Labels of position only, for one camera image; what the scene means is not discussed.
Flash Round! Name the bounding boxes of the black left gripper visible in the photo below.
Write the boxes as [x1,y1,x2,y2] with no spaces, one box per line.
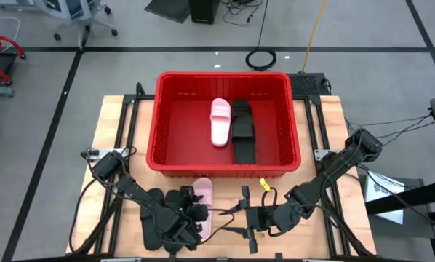
[180,184,209,234]

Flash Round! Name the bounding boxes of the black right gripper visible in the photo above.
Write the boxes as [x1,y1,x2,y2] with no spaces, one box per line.
[219,185,279,255]

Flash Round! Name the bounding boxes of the pink slide sandal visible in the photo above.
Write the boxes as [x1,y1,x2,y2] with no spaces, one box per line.
[190,177,215,242]
[209,97,233,148]

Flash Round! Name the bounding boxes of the red plastic bin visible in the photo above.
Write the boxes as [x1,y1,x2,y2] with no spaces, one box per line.
[145,71,302,179]

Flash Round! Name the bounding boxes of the white paper sheet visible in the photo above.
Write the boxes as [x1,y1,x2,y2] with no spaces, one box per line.
[362,170,407,226]

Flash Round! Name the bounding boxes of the black perforated box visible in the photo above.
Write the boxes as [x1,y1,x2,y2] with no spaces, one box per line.
[287,71,331,98]

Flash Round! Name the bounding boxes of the dark gray side table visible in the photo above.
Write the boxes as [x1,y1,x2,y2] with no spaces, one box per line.
[358,173,435,262]

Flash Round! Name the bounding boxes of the black metal beam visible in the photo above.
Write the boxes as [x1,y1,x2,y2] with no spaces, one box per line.
[364,178,435,216]

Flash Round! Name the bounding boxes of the black computer tower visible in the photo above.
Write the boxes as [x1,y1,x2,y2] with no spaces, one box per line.
[188,0,221,25]

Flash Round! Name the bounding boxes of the dark floor mat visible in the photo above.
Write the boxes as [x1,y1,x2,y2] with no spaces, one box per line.
[143,0,191,25]

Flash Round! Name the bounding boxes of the white office chair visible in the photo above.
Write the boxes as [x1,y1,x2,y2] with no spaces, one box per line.
[31,0,119,49]

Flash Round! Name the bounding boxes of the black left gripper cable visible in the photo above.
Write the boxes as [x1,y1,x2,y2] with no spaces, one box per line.
[201,207,236,244]

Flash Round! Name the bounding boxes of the silver metal bracket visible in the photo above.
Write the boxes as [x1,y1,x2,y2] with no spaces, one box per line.
[314,148,335,162]
[85,147,126,161]

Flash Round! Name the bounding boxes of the black metal rig frame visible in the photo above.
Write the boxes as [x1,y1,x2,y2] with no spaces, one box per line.
[68,82,377,262]

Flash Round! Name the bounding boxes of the coiled black cable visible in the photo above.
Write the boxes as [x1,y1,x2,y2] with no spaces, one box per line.
[244,0,278,72]

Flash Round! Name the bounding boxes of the yellow cable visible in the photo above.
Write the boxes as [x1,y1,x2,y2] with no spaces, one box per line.
[301,0,328,73]

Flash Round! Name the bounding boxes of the tangled black cables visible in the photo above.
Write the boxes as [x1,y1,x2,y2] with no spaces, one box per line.
[220,0,266,27]

